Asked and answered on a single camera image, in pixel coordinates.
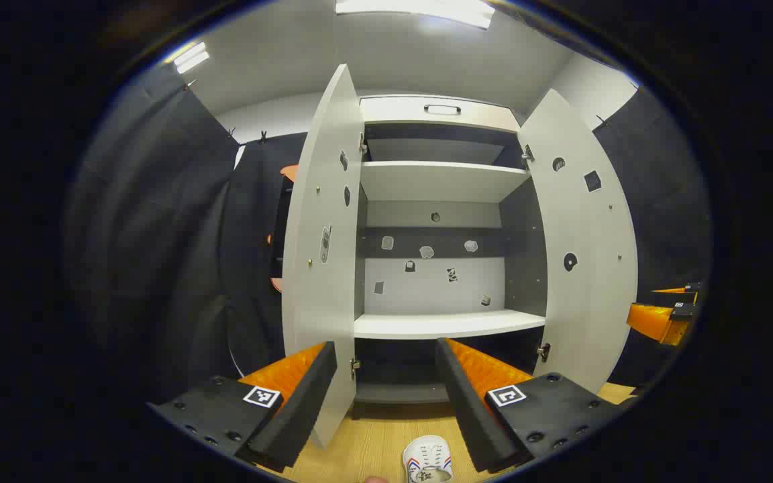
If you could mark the white cabinet drawer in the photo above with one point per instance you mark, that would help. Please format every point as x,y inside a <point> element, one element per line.
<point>400,111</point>

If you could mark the grey shoe cabinet door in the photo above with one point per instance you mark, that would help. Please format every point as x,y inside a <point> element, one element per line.
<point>588,302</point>
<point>323,302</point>

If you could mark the black backdrop cloth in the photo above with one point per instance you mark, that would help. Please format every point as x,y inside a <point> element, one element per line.
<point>158,235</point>

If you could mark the small ceiling light panel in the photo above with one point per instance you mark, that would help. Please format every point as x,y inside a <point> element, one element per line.
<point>192,58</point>

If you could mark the white canvas shoe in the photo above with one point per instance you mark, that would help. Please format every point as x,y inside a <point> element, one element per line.
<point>427,456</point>

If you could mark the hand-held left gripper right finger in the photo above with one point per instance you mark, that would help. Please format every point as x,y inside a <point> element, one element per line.
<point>464,409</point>

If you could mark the large ceiling light panel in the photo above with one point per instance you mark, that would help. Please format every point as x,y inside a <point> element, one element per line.
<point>420,8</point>

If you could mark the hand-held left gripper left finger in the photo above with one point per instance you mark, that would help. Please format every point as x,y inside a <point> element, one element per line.
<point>306,402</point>

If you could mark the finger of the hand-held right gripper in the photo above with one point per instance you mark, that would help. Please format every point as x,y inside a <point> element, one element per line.
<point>655,322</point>
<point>678,290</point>

